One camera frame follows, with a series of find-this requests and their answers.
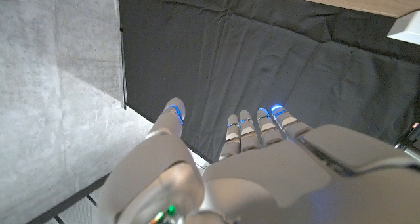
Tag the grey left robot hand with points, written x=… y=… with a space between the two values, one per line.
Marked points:
x=262 y=184

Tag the black backdrop curtain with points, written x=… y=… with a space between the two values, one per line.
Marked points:
x=262 y=53

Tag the white power strip box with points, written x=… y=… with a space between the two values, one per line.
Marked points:
x=407 y=28

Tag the black backdrop stand pole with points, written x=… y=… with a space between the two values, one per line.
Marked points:
x=123 y=69

